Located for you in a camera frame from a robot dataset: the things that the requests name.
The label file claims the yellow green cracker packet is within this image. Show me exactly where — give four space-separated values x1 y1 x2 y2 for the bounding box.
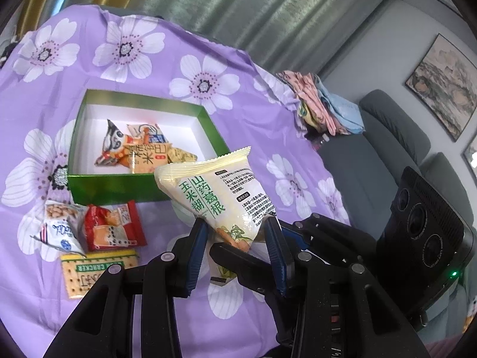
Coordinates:
60 251 139 300

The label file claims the framed landscape painting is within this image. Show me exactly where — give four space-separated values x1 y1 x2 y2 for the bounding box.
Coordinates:
405 33 477 142

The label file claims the white green powder packet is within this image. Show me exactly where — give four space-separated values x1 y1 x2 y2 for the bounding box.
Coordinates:
154 146 278 288

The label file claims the orange rice cracker packet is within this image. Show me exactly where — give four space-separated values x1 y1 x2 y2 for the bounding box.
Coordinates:
121 141 174 174

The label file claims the light blue folded cloth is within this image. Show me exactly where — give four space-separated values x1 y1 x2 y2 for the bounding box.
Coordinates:
317 76 364 135

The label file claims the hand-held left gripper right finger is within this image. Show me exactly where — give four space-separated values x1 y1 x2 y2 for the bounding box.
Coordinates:
263 217 431 358

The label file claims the grey curtain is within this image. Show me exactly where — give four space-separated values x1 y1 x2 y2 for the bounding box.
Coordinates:
130 0 397 79

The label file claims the purple floral bed sheet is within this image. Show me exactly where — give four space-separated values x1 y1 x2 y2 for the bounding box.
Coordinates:
0 4 353 358

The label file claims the white blue peanut packet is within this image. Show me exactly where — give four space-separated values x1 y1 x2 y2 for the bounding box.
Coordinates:
32 201 88 258

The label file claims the panda print snack packet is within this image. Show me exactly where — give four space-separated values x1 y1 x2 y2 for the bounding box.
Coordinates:
94 118 131 166

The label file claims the white blue orange snack packet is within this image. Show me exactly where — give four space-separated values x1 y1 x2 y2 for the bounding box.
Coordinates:
127 123 166 146

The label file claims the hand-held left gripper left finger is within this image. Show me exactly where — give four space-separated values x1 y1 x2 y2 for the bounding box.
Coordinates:
43 218 209 358

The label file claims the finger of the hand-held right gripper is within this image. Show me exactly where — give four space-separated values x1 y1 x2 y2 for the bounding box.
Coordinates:
209 243 303 347
279 212 379 269

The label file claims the pile of folded cloths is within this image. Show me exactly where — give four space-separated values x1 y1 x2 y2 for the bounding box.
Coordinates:
276 70 351 135

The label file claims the green cardboard box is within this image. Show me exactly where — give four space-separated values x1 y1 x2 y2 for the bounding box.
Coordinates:
67 89 232 206

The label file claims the orange brown snack packet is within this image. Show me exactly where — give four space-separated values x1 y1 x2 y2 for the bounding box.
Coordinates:
166 145 198 164

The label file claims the grey sofa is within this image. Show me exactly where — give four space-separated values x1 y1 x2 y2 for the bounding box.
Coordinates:
318 89 477 306

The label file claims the red snack packet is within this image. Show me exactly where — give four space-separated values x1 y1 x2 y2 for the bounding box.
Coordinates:
84 200 147 252

